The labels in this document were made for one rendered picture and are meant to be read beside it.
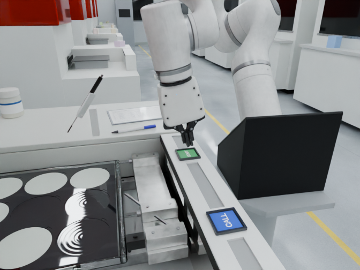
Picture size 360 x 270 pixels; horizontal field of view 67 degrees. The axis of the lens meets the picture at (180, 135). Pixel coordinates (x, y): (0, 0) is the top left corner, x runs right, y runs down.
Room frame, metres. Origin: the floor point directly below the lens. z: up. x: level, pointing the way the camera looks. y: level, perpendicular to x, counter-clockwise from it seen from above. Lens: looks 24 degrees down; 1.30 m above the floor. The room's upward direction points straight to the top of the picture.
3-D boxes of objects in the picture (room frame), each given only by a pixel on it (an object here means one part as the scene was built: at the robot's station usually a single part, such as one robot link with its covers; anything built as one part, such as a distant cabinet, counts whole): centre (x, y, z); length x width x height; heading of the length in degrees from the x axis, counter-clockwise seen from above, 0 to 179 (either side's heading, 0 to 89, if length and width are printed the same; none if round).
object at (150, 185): (0.57, 0.07, 0.87); 0.36 x 0.08 x 0.03; 14
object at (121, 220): (0.53, 0.14, 0.90); 0.38 x 0.01 x 0.01; 14
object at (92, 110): (0.75, 0.27, 1.03); 0.06 x 0.04 x 0.13; 104
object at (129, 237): (0.40, 0.09, 0.90); 0.04 x 0.02 x 0.03; 104
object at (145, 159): (0.73, 0.10, 0.89); 0.08 x 0.03 x 0.03; 104
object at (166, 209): (0.49, 0.05, 0.89); 0.08 x 0.03 x 0.03; 104
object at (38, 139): (0.89, 0.31, 0.89); 0.62 x 0.35 x 0.14; 104
